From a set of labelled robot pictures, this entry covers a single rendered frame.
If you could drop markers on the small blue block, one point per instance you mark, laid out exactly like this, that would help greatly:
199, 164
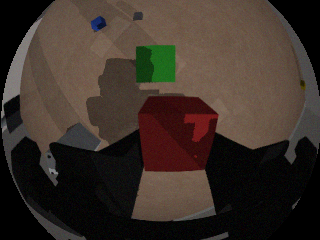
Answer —
98, 23

